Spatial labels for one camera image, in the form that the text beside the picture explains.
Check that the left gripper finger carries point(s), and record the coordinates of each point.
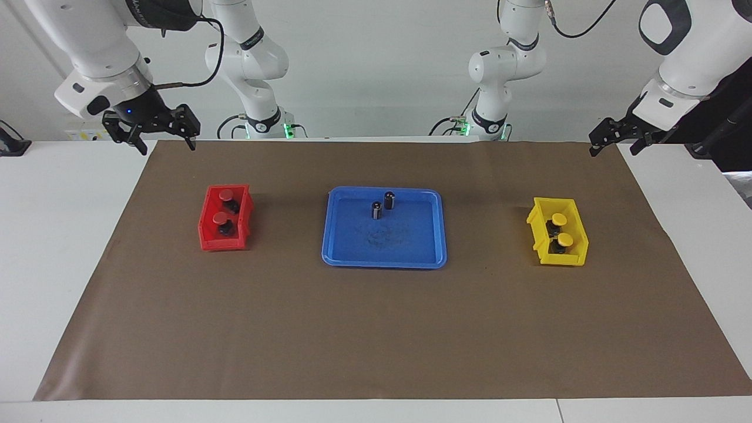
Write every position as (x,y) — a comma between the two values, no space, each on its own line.
(639,147)
(596,147)

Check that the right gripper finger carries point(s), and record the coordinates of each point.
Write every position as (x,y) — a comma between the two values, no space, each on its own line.
(141,145)
(191,142)

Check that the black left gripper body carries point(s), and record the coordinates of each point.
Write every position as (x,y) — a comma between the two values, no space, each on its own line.
(637,128)

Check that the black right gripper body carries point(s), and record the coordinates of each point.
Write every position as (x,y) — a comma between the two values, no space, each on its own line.
(150,114)

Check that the red push button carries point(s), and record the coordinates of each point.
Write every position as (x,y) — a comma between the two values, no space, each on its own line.
(226,194)
(221,218)

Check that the yellow push button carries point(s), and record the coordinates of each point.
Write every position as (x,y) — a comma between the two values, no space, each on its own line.
(564,239)
(559,219)

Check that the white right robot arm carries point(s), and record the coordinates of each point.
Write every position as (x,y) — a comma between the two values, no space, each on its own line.
(100,47)

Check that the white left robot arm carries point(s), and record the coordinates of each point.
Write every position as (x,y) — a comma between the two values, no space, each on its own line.
(699,64)

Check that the blue plastic tray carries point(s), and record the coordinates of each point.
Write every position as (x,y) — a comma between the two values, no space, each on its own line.
(411,235)

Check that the yellow plastic bin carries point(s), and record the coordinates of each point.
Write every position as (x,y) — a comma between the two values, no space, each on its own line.
(578,235)

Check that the red plastic bin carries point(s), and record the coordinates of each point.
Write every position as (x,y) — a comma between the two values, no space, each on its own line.
(205,232)

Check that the black curtain panel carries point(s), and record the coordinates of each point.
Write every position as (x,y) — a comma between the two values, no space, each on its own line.
(734,135)

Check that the green lit base connector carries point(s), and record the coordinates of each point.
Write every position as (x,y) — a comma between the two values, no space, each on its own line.
(461,126)
(288,129)

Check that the black cylindrical capacitor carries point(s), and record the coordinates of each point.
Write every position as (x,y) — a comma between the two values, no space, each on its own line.
(376,210)
(389,201)

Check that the brown table mat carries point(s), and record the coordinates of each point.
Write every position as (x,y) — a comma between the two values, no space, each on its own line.
(376,329)

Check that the white wall socket box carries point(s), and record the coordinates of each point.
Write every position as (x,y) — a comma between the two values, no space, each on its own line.
(82,135)

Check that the black clamp mount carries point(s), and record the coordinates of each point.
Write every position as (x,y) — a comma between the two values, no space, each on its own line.
(13,147)

